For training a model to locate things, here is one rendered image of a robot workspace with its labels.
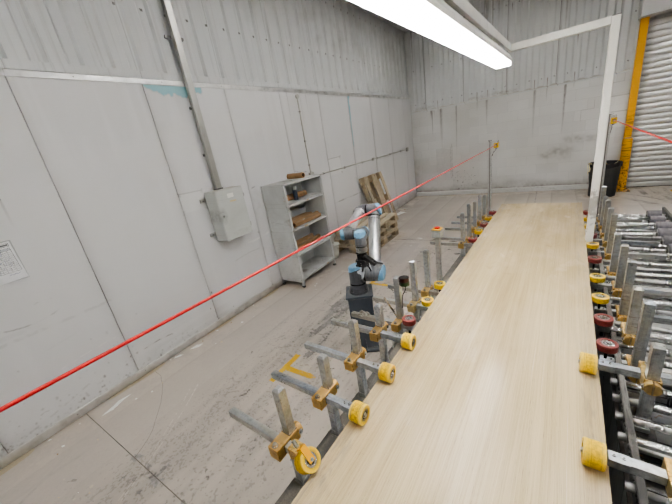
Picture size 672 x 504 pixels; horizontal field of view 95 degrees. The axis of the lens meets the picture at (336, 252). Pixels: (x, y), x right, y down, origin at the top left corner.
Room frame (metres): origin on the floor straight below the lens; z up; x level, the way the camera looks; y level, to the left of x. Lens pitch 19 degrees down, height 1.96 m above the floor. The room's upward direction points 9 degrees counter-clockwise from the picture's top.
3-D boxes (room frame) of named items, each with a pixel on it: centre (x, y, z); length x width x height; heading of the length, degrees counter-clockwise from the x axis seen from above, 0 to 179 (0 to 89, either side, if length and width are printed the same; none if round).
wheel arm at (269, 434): (0.94, 0.41, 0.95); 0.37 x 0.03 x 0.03; 52
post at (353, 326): (1.29, -0.02, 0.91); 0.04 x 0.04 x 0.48; 52
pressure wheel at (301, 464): (0.79, 0.22, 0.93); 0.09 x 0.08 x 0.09; 52
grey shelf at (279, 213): (4.73, 0.47, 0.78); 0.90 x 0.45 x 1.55; 144
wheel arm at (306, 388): (1.10, 0.21, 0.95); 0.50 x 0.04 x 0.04; 52
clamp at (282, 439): (0.88, 0.30, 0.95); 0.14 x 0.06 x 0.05; 142
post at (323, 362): (1.09, 0.13, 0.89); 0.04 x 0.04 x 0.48; 52
